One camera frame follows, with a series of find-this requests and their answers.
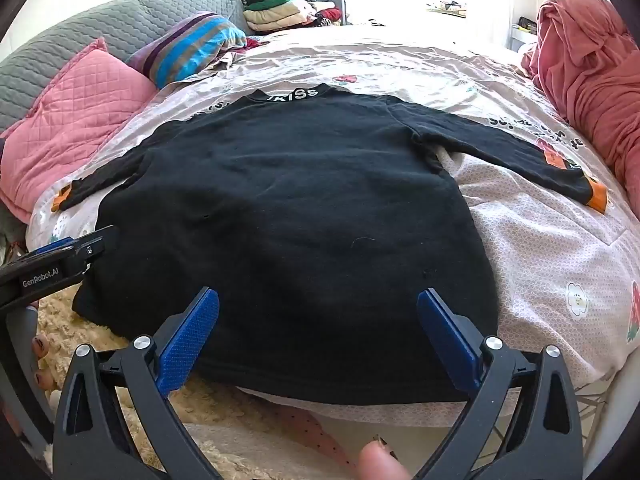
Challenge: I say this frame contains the rose pink blanket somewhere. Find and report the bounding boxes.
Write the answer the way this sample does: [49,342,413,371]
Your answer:
[520,0,640,206]

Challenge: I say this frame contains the pink quilted pillow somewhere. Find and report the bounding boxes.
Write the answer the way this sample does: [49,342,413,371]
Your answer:
[0,37,158,223]

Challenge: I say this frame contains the black sweater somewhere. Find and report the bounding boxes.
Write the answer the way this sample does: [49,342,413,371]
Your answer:
[52,82,608,406]

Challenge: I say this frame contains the person's right hand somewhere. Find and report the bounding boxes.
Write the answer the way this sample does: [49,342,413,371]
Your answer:
[357,437,413,480]

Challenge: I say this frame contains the pink dotted pajama pants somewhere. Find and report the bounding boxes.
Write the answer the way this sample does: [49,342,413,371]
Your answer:
[270,402,361,466]

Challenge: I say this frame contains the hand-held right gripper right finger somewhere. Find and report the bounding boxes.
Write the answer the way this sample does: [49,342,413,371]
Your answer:
[416,287,586,480]

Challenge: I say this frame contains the stack of folded clothes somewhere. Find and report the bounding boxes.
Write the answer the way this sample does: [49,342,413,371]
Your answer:
[242,0,351,36]

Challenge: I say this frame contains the cream fluffy blanket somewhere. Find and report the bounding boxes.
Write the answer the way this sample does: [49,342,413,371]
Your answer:
[30,290,311,480]

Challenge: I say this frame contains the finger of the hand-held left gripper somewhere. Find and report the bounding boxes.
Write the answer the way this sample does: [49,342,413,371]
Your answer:
[74,226,120,262]
[36,236,75,257]

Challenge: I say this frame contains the grey quilted pillow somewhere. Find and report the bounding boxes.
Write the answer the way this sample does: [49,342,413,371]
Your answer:
[0,0,248,133]

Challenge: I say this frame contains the striped pillow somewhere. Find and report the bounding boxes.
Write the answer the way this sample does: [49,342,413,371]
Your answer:
[125,10,248,91]

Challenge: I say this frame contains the bed with floral sheet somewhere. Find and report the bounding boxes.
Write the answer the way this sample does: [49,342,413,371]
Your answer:
[25,22,640,441]

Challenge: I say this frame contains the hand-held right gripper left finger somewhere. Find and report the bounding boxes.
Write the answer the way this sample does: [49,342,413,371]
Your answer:
[52,287,223,480]

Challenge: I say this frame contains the person's left hand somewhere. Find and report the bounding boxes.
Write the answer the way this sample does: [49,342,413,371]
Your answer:
[30,332,61,411]

